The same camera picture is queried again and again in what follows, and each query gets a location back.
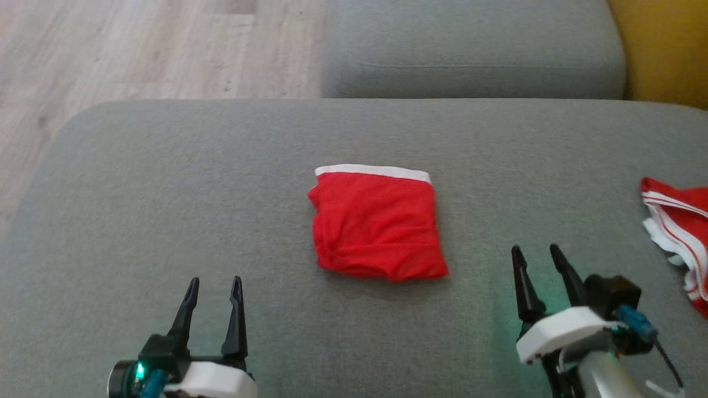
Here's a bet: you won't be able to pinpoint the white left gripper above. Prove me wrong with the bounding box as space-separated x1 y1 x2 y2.
166 276 258 398

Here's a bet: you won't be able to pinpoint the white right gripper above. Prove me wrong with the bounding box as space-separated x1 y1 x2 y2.
512 244 617 398

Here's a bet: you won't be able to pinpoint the red and white basketball jersey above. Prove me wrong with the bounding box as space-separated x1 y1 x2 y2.
640 177 708 319

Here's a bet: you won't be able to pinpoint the red shorts with white trim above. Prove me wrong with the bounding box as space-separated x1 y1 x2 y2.
308 164 450 282

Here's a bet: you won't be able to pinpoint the large grey sofa seat cushion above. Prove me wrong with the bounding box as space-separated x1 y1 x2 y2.
0 98 708 398

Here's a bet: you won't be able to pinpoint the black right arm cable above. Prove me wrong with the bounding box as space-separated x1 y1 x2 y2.
653 340 686 391

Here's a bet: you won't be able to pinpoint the white cable tie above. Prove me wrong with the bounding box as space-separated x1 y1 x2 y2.
644 379 686 398

